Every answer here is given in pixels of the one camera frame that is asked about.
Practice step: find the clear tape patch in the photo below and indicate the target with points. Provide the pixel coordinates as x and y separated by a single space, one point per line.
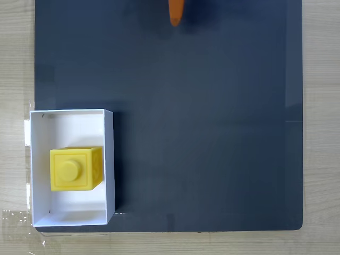
16 220

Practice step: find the yellow toy block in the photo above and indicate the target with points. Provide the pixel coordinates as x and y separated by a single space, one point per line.
71 170

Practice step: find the white open cardboard box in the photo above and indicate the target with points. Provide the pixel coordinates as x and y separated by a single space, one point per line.
79 127

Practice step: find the dark grey table mat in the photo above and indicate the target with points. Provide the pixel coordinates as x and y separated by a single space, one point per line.
199 119

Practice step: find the white tape strip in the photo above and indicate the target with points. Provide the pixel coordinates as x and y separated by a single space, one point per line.
27 132
28 196

